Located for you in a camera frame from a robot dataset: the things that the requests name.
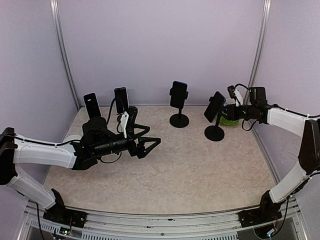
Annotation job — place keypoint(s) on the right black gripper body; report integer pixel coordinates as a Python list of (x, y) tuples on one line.
[(236, 115)]

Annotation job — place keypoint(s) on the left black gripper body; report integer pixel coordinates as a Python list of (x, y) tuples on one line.
[(134, 150)]

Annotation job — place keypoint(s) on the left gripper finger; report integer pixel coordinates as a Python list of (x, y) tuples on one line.
[(146, 145), (144, 129)]

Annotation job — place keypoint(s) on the phone with teal case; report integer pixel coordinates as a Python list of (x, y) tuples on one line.
[(216, 102)]

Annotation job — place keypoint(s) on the folding phone stand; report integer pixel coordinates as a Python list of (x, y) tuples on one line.
[(122, 118)]

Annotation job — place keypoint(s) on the black clamp phone stand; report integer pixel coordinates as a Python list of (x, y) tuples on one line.
[(179, 120)]

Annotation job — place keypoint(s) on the phone with light-blue case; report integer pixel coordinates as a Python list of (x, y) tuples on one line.
[(121, 99)]

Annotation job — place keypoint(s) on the phone with dark-blue case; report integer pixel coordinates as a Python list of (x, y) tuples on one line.
[(178, 94)]

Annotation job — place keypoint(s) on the phone with lilac case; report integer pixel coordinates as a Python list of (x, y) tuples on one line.
[(92, 105)]

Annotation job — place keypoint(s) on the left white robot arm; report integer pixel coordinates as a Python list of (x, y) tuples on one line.
[(77, 153)]

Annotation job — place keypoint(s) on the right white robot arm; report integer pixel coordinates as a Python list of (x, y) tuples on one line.
[(303, 127)]

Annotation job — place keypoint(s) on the green saucer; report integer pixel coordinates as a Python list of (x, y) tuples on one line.
[(227, 122)]

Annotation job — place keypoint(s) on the white bowl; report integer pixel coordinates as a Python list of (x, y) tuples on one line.
[(73, 137)]

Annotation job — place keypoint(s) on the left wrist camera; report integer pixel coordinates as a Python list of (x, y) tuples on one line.
[(127, 126)]

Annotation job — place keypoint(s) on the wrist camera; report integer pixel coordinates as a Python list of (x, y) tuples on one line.
[(127, 126), (235, 94)]

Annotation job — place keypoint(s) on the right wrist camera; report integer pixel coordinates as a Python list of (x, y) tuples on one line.
[(235, 94)]

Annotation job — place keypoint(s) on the front aluminium rail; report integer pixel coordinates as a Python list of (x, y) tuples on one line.
[(102, 225)]

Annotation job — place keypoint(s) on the right aluminium frame post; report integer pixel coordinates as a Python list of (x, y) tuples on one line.
[(260, 42)]

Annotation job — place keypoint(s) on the aluminium frame post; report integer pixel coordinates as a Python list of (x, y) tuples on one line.
[(54, 6), (260, 42)]

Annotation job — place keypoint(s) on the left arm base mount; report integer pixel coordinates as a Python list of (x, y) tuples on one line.
[(69, 217)]

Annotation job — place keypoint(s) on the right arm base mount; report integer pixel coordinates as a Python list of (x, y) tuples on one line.
[(255, 216)]

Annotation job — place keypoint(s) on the left aluminium frame post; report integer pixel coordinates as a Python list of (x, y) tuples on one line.
[(54, 6)]

